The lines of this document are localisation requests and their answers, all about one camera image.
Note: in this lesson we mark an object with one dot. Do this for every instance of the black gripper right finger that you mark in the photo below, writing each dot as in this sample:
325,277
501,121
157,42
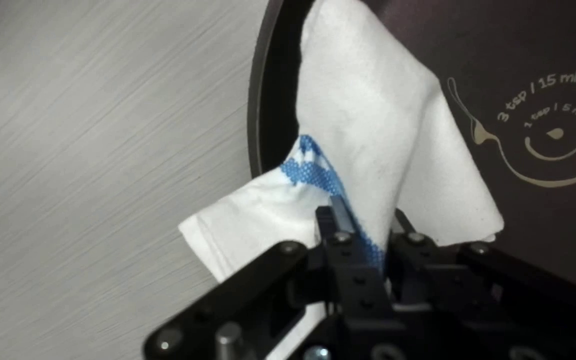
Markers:
407,268

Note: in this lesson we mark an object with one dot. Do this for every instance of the white towel with blue stripes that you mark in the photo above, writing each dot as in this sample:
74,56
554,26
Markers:
374,130

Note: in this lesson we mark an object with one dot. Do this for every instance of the black frying pan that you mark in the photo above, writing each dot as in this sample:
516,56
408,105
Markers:
509,77

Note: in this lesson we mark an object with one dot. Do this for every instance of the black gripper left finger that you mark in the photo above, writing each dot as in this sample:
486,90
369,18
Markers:
359,316

